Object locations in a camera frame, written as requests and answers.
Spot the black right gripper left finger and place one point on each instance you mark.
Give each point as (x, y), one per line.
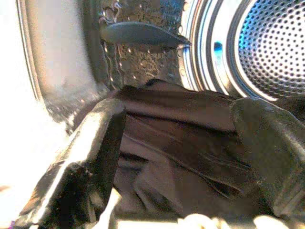
(90, 155)

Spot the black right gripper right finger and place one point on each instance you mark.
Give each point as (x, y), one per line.
(274, 155)

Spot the black garment with white print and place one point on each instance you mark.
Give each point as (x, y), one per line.
(178, 143)

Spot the perforated steel washer drum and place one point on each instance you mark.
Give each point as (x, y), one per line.
(274, 47)

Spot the dark drum lifter paddle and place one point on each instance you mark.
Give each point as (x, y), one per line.
(143, 34)

